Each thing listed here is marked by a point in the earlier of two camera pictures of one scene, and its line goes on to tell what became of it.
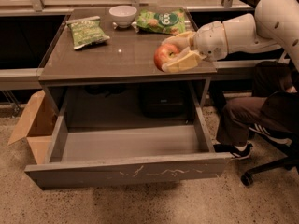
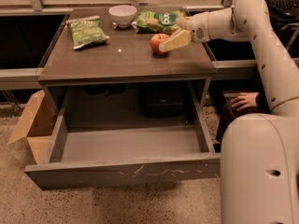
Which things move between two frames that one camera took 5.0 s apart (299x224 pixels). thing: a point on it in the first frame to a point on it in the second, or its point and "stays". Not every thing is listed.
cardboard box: (36, 125) stays
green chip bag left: (87, 31) stays
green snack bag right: (171, 21) stays
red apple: (164, 52) to (156, 40)
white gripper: (210, 41) to (195, 26)
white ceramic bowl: (123, 15) stays
